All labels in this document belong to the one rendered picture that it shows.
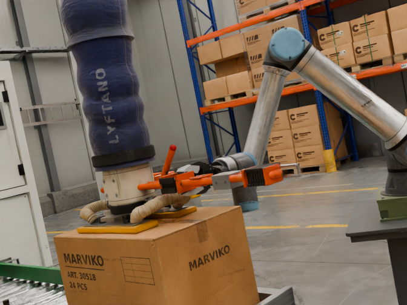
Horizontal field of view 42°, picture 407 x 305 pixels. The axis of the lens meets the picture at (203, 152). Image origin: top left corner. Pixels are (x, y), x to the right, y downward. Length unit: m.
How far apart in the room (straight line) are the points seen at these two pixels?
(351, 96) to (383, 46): 7.07
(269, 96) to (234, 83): 8.35
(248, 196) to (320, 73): 0.51
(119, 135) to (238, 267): 0.60
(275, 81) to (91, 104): 0.70
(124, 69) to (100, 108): 0.16
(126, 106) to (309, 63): 0.65
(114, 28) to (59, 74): 10.56
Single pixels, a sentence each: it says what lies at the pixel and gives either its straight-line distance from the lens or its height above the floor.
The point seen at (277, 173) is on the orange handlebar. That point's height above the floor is 1.08.
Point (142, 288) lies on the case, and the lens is 1.68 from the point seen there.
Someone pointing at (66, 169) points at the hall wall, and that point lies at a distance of 12.07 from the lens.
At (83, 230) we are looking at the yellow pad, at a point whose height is 0.96.
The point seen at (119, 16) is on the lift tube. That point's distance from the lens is 1.87.
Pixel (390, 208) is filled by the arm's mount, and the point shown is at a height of 0.80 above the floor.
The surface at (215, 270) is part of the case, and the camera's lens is 1.74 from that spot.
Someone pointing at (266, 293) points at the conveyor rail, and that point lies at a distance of 2.01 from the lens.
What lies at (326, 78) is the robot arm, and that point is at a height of 1.32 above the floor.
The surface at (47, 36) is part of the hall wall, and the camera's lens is 12.47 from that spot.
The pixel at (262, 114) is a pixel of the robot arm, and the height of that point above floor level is 1.24.
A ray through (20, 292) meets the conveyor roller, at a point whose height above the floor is 0.54.
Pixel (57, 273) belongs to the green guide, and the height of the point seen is 0.62.
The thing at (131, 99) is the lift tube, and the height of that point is 1.38.
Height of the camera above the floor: 1.25
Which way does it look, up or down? 3 degrees down
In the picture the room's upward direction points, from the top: 11 degrees counter-clockwise
